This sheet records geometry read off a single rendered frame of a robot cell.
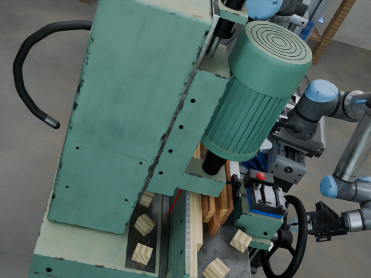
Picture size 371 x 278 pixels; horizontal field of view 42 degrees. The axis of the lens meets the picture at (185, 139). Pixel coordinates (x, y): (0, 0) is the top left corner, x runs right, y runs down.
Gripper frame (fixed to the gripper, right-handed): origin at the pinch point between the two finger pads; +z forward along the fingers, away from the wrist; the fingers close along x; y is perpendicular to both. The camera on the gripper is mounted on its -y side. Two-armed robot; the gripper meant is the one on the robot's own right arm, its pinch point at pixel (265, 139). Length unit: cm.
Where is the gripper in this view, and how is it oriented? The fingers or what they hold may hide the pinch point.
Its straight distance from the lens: 146.4
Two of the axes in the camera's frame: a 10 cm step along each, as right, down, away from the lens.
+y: 9.6, 2.0, 1.8
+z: 0.0, 6.7, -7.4
